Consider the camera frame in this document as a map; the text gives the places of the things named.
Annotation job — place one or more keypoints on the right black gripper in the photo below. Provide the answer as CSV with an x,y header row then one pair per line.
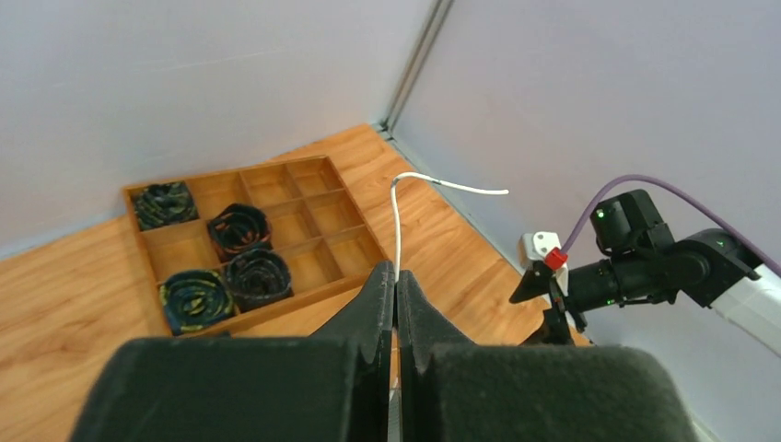
x,y
555,329

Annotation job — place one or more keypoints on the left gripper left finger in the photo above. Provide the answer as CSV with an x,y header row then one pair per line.
x,y
330,386

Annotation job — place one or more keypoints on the wooden compartment tray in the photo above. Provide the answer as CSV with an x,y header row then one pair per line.
x,y
317,228

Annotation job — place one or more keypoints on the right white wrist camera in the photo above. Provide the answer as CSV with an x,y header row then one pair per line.
x,y
541,259

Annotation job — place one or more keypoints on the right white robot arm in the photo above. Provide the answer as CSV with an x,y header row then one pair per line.
x,y
643,264

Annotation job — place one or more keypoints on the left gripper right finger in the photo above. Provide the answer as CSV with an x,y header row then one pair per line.
x,y
456,390

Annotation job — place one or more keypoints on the coiled cable yellow green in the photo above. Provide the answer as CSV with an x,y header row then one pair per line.
x,y
195,300

